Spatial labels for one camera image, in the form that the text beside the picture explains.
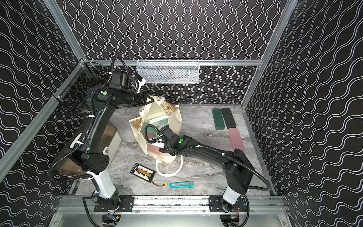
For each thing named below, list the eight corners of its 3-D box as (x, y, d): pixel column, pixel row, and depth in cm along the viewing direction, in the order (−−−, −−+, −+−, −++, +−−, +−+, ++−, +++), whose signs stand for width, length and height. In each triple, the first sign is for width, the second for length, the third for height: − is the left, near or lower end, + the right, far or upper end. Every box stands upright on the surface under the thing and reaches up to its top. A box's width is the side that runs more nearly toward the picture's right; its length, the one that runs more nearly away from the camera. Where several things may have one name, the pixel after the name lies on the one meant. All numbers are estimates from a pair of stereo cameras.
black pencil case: (226, 128, 109) (228, 125, 106) (221, 110, 120) (221, 107, 118) (235, 127, 109) (236, 124, 106) (228, 110, 121) (229, 107, 118)
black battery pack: (131, 173, 87) (130, 171, 85) (137, 164, 91) (136, 162, 89) (150, 183, 83) (149, 182, 81) (156, 173, 87) (155, 172, 85)
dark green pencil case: (215, 129, 108) (215, 127, 106) (211, 110, 120) (212, 108, 119) (225, 129, 108) (225, 127, 106) (220, 110, 120) (221, 108, 119)
